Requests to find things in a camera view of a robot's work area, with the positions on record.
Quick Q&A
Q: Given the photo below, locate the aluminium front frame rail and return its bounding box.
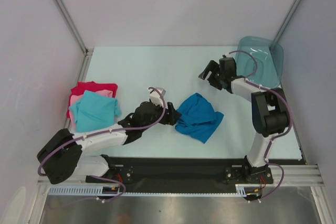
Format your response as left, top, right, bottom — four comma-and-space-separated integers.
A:
37, 165, 324, 187

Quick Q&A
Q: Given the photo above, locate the teal transparent plastic bin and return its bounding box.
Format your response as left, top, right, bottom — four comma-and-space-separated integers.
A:
235, 36, 284, 88

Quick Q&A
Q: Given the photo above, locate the folded cyan t shirt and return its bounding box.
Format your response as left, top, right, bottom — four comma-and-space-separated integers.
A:
69, 91, 122, 133

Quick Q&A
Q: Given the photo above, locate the light blue cable duct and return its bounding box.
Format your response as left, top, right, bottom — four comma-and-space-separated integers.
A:
48, 185, 104, 195

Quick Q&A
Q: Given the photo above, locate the left aluminium corner post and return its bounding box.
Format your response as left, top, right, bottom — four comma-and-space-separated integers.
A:
37, 0, 94, 57

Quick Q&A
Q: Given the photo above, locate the aluminium corner post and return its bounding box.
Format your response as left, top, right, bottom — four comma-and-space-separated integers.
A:
37, 0, 94, 57
273, 0, 303, 43

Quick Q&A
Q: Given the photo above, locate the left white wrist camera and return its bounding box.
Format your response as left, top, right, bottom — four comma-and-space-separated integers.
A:
148, 87, 166, 107

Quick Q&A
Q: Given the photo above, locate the right aluminium corner post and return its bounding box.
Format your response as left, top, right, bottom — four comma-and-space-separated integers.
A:
273, 0, 303, 43

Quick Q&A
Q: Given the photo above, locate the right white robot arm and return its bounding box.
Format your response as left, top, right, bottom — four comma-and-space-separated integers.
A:
198, 56, 293, 184

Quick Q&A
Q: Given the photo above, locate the blue t shirt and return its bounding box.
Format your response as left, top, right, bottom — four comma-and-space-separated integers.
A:
175, 93, 224, 144

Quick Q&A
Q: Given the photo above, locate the folded pink t shirt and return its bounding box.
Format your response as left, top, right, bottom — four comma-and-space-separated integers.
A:
68, 90, 113, 107

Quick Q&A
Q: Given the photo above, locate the folded red t shirt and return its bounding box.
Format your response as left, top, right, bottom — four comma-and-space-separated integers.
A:
68, 81, 118, 108

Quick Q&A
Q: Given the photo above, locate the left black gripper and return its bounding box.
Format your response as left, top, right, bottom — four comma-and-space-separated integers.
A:
141, 100, 181, 132

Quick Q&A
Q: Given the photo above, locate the right light cable duct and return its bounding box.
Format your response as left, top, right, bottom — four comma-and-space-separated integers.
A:
236, 184, 263, 196

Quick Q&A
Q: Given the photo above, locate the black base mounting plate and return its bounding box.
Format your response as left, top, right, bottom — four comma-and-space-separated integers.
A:
85, 157, 274, 194

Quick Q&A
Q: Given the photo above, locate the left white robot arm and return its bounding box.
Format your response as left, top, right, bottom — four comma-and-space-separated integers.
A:
37, 101, 181, 185

